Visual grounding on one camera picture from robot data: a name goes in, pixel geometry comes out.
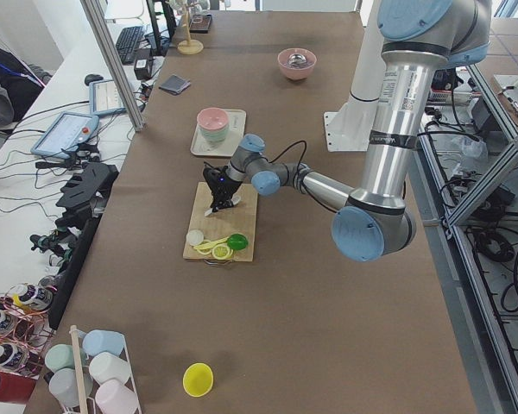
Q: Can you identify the yellow plastic cup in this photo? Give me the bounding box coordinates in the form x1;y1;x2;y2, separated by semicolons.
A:
182;362;214;398

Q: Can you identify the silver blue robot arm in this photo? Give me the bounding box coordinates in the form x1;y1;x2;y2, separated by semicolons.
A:
203;1;491;261

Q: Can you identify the cream serving tray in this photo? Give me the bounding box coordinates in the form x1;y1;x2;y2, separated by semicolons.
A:
190;109;246;158

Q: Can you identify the large pink ice bowl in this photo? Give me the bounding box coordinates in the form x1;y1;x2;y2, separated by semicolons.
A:
277;47;317;80

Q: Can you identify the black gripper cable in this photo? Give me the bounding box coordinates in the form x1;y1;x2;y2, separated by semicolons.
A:
267;140;351;215

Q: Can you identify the mint green cup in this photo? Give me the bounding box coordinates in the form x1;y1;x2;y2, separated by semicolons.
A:
44;344;75;373

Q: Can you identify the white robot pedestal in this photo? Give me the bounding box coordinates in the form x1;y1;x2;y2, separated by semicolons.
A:
324;0;386;152

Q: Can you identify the black tool stand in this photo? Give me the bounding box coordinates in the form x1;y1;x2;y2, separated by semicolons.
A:
48;162;119;330

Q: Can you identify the white cup rack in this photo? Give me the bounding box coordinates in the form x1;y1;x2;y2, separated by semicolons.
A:
69;325;143;413

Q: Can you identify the white round lid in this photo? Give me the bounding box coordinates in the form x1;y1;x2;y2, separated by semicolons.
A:
186;229;205;247

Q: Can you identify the red box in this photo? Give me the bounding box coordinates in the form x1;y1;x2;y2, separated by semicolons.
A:
0;372;36;404

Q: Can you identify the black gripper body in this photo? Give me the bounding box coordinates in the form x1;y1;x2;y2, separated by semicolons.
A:
203;162;242;203

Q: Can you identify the black keyboard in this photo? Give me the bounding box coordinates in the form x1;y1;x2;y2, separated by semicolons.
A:
115;26;144;65

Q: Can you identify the light blue cup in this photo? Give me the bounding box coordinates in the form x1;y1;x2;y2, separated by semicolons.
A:
82;329;124;356

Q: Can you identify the aluminium frame post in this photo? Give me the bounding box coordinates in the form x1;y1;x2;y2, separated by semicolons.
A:
80;0;144;132

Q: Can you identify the pale pink cup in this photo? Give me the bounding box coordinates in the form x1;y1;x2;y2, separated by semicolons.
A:
95;379;138;414

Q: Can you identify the blue teach pendant tablet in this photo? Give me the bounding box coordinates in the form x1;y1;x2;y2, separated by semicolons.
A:
30;111;99;159

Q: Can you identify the wooden mug tree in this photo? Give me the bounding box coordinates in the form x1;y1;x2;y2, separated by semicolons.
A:
168;0;204;55

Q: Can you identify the grey folded cloth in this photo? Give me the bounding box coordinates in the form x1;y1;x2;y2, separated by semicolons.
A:
159;74;191;95

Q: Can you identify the white ceramic spoon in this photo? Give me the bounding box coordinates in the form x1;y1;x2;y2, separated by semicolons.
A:
204;195;241;216

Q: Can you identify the green lime toy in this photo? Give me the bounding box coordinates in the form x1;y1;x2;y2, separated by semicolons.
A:
226;233;249;251

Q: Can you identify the grey cup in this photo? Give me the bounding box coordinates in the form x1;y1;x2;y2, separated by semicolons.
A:
48;368;79;407

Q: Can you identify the small pink bowl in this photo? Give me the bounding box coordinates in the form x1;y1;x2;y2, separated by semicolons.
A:
197;107;229;131

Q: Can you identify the wooden cutting board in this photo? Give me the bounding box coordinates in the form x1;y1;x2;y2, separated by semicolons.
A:
188;181;258;262

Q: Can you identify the yellow plastic spoon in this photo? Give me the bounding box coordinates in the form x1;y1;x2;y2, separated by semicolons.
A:
193;237;229;255

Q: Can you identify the white cup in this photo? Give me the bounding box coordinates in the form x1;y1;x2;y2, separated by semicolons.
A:
89;352;131;384

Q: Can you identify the green bowl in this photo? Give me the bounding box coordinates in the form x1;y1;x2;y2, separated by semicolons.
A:
199;127;229;143

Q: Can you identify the yellow lemon slice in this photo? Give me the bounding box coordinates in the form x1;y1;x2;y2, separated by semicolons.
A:
212;243;233;260

